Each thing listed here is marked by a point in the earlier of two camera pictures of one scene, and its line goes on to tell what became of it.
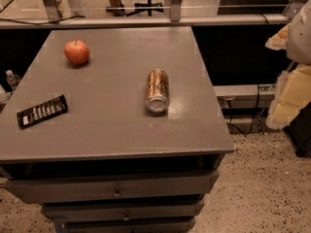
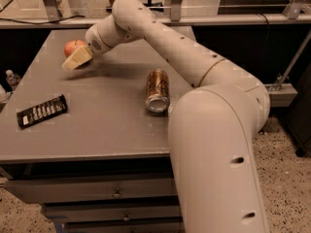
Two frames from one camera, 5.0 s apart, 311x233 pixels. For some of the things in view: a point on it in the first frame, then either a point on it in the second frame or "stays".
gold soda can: (157, 92) stays
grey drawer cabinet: (107, 164) stays
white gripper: (299, 38) -> (93, 40)
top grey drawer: (182, 184) stays
